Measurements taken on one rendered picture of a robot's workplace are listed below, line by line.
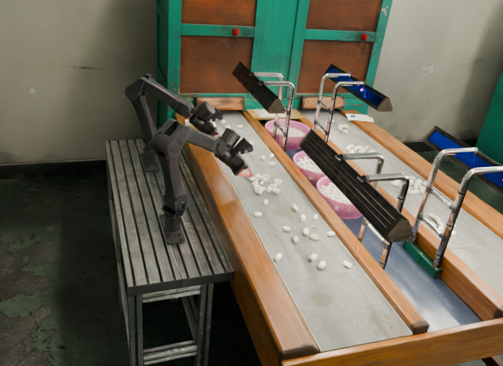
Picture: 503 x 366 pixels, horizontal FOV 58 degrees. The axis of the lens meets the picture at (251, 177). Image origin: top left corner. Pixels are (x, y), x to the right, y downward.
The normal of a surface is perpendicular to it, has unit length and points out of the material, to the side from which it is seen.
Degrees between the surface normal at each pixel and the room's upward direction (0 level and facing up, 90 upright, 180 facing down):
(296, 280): 0
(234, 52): 90
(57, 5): 90
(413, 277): 0
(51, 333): 0
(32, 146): 90
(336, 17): 90
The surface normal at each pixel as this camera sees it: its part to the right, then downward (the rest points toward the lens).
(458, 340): 0.29, 0.48
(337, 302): 0.10, -0.88
